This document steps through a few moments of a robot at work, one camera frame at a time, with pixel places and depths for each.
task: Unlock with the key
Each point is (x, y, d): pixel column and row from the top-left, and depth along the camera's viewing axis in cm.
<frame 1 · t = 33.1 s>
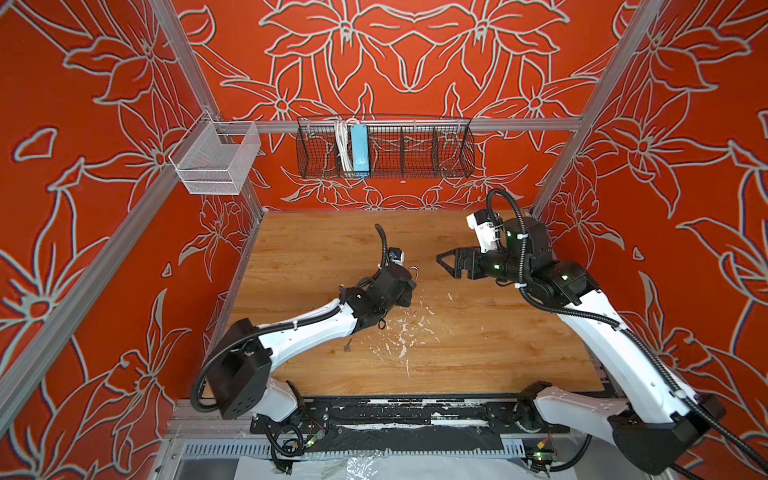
left hand: (406, 278, 81), fingers open
right hand: (446, 255, 68), fingers open
left small key: (347, 347, 87), on the table

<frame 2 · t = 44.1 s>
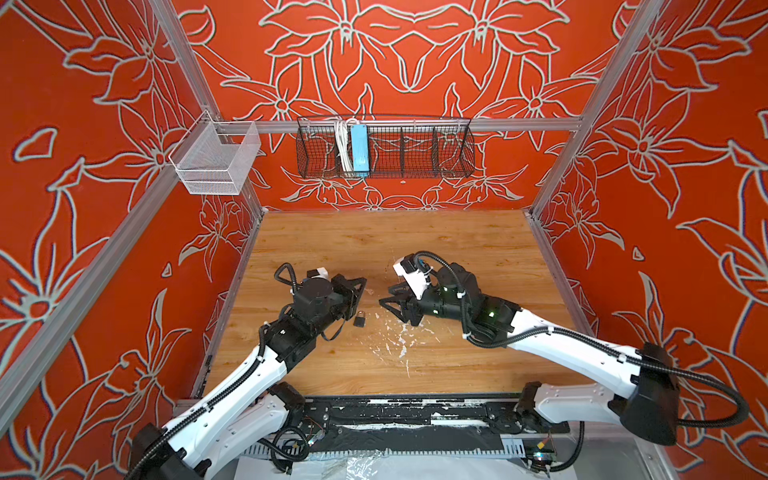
left hand: (369, 275, 71), fingers closed
right hand: (381, 296, 67), fingers open
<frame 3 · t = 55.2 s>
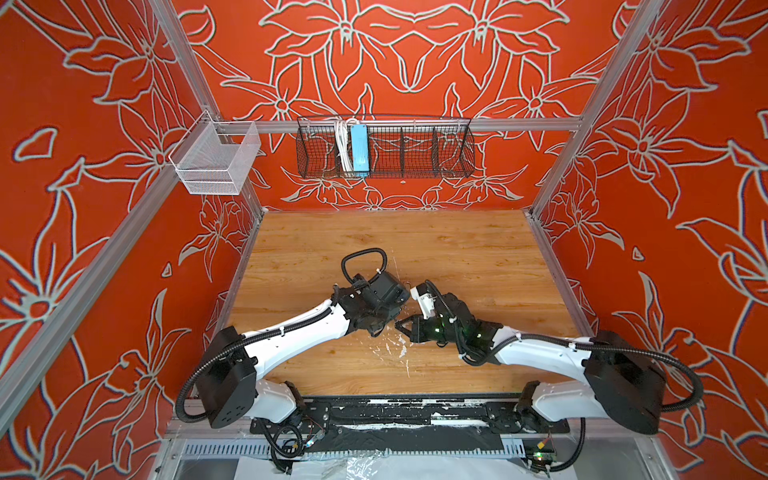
left hand: (399, 308, 79), fingers open
right hand: (391, 328, 77), fingers closed
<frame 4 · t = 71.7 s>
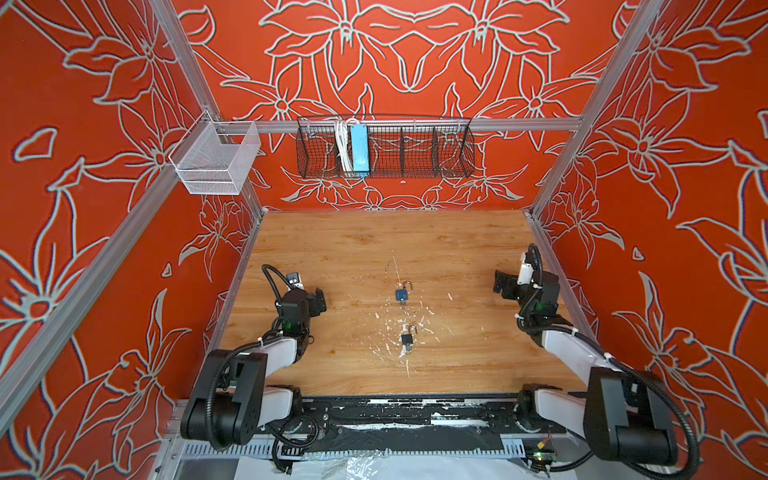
left hand: (302, 291, 91), fingers open
right hand: (509, 270, 88), fingers open
black padlock: (408, 338, 87), on the table
blue padlock: (402, 294, 97), on the table
